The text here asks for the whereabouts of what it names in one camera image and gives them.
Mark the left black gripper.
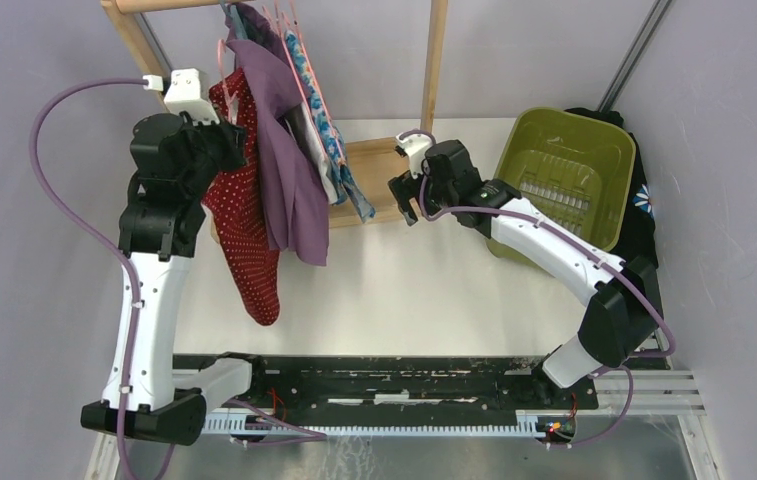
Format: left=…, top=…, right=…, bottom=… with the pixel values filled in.
left=180, top=103, right=249, bottom=199

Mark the red polka dot skirt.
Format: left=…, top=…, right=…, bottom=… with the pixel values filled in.
left=203, top=68, right=280, bottom=326

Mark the blue floral garment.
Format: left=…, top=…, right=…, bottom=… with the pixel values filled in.
left=284, top=29, right=375, bottom=223

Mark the white garment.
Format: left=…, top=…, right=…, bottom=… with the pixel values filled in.
left=289, top=101, right=340, bottom=205

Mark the purple garment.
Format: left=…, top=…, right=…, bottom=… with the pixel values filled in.
left=226, top=3, right=330, bottom=266

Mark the pink hanger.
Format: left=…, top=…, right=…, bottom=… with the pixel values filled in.
left=216, top=38, right=239, bottom=123
left=263, top=1, right=331, bottom=135
left=274, top=1, right=347, bottom=166

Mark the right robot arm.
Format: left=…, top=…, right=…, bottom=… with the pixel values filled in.
left=388, top=131, right=669, bottom=408

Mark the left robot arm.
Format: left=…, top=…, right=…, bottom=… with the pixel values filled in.
left=80, top=113, right=269, bottom=446

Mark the grey blue hanger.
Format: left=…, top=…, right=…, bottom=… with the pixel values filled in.
left=219, top=0, right=248, bottom=40

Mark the wooden clothes rack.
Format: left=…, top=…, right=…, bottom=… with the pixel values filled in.
left=100, top=0, right=449, bottom=222

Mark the green plastic basket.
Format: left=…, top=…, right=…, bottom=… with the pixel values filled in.
left=494, top=107, right=637, bottom=252

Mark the black floral cloth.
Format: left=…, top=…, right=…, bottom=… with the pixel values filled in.
left=564, top=107, right=660, bottom=270

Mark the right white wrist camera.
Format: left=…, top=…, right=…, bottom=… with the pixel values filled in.
left=394, top=129, right=436, bottom=178

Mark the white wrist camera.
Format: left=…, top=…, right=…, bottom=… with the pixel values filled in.
left=394, top=129, right=436, bottom=178
left=142, top=68, right=221, bottom=126

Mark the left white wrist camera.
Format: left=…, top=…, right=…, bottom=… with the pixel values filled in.
left=142, top=68, right=221, bottom=126

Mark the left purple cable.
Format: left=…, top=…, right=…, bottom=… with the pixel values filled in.
left=28, top=78, right=178, bottom=480

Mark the purple cable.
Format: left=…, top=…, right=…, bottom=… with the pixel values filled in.
left=28, top=78, right=178, bottom=480
left=396, top=128, right=677, bottom=448

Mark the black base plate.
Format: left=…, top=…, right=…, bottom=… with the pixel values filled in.
left=172, top=353, right=601, bottom=429

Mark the white cable comb strip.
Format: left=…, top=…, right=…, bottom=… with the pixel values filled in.
left=201, top=408, right=546, bottom=440

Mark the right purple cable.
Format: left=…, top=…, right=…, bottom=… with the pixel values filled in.
left=396, top=128, right=677, bottom=448

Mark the aluminium rail frame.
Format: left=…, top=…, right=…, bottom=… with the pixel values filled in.
left=86, top=368, right=724, bottom=480

